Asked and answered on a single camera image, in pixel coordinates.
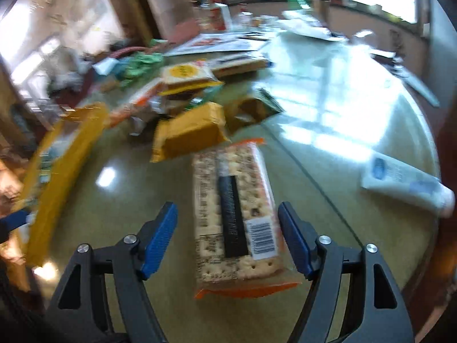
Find orange white snack packet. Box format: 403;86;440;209
107;79;167;127

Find printed paper sheet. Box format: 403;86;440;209
168;32;268;57

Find small glass bottle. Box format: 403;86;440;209
237;5;254;29

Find clear glass bottle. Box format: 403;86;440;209
193;0;211;31

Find white bottle red label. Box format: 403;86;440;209
210;0;231;31

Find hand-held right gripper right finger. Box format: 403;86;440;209
278;202;416;343

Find brown green snack packet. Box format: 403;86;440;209
225;87;284;133

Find blue-edged cracker packet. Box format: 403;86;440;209
211;55;272;79

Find white plastic bags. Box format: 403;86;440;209
276;9;343;41

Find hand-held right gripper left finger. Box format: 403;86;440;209
46;202;179;343

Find yellow brown snack packet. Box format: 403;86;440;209
150;102;232;163

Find pink hoop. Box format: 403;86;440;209
107;45;151;59

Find white tube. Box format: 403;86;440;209
360;152;456;218

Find orange-edged square cracker packet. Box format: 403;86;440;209
191;137;300;301

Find yellow round cracker packet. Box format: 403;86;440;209
159;61;224;97

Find large yellow plastic bag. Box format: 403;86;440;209
14;102;109;267

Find green cloth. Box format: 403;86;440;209
119;52;165;90

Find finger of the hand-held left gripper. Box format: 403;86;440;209
0;209;31;244

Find red fly swatter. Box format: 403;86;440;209
168;19;201;43

